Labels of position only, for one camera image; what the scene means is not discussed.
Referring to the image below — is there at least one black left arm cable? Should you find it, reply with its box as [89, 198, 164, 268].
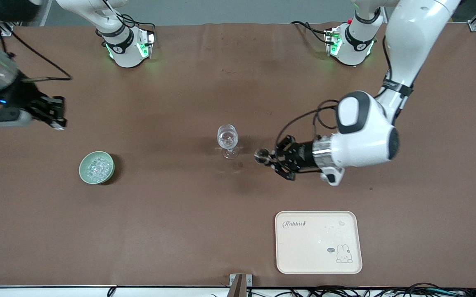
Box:
[276, 35, 393, 146]

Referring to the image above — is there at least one clear ice cube pile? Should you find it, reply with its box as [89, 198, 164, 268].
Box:
[85, 156, 111, 181]

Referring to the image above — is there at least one steel double jigger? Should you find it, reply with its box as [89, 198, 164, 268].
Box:
[254, 148, 272, 165]

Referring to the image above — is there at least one black floor cable bundle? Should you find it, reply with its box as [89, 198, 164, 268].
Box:
[246, 283, 476, 297]

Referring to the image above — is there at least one black left base cable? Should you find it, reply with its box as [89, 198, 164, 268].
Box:
[291, 21, 335, 44]

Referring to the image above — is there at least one green ceramic bowl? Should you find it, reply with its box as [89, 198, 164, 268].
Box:
[79, 151, 115, 184]

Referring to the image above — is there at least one cream rabbit print tray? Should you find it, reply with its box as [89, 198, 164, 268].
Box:
[275, 211, 363, 274]

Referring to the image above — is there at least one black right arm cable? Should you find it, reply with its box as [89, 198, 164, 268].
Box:
[0, 25, 72, 81]

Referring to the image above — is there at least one clear stemmed wine glass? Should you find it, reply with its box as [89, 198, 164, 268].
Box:
[217, 124, 239, 159]

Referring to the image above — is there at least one brown table cover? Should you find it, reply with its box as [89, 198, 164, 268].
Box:
[0, 23, 476, 288]

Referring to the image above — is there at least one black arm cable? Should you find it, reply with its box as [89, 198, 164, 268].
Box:
[0, 25, 72, 81]
[276, 35, 393, 146]

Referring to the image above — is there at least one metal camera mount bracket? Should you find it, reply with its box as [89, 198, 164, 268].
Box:
[229, 273, 253, 297]

